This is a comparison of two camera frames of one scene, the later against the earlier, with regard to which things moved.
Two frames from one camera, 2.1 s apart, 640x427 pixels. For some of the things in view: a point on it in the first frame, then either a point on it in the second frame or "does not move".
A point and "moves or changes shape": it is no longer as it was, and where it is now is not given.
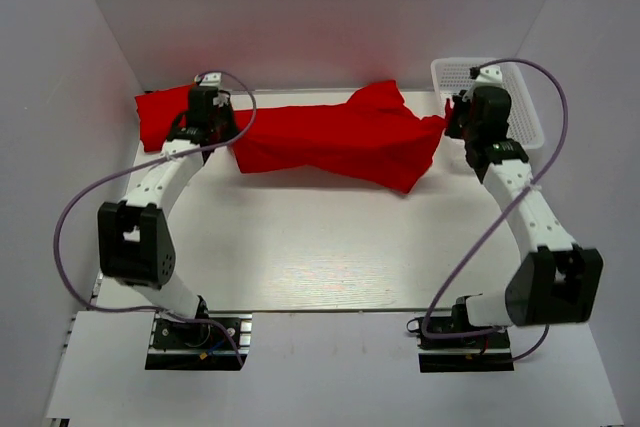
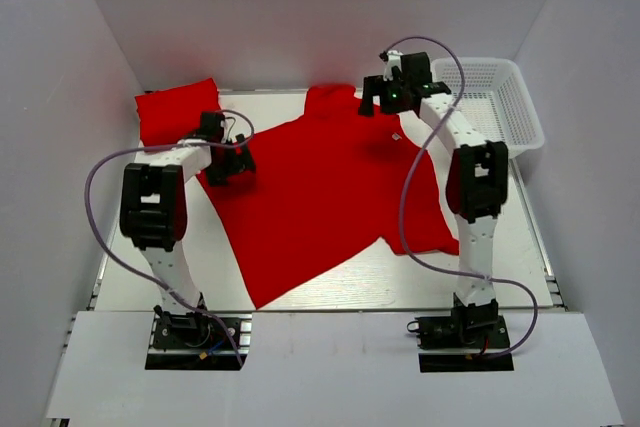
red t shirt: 373,135 moves or changes shape
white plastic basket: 454,74 does not move
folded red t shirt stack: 159,111 does not move
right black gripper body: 459,124 → 400,86
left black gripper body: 224,123 → 223,168
